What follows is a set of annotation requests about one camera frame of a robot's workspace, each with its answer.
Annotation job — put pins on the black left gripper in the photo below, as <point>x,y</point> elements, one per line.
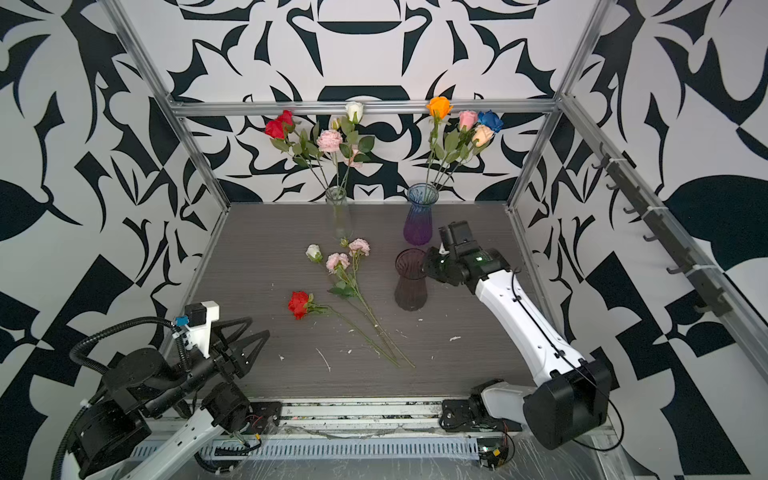
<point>228,358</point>

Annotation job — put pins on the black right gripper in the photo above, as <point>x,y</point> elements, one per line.
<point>431,264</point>

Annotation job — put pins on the purple blue glass vase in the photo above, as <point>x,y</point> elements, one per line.
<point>418,226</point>

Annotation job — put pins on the smoky pink glass vase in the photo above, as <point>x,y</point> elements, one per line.
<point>411,291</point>

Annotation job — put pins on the red rose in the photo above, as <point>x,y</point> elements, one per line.
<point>302,304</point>

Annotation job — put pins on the small pink carnation stem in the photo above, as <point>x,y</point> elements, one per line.
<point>344,265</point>

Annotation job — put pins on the clear glass vase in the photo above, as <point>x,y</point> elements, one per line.
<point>336,200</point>

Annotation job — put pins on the peach rose stem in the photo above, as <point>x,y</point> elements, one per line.
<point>477,144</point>

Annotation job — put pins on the blue rose stem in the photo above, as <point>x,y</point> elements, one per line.
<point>489,123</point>

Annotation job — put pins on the orange rose stem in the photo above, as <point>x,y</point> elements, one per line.
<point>438,108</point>

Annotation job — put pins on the pink peony flower stem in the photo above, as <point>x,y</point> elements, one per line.
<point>327,142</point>

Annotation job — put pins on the red rose stem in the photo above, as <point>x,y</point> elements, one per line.
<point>304,152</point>

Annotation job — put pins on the small white rose stem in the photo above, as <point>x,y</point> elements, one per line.
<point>314,253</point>

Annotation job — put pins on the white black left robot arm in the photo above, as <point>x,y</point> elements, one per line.
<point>143,386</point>

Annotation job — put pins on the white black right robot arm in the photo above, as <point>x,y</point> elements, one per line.
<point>571,396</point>

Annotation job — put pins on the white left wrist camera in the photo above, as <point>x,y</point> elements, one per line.
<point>193,328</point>

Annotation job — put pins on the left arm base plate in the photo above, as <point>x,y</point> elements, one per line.
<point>263,417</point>

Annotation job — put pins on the aluminium front rail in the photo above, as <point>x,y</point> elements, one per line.
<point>366,416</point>

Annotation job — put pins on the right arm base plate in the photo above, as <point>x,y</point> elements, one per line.
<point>469,415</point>

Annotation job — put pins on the white slotted cable duct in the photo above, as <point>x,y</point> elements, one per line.
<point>459,448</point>

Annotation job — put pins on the black wall hook rack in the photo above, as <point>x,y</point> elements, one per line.
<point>666,230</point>

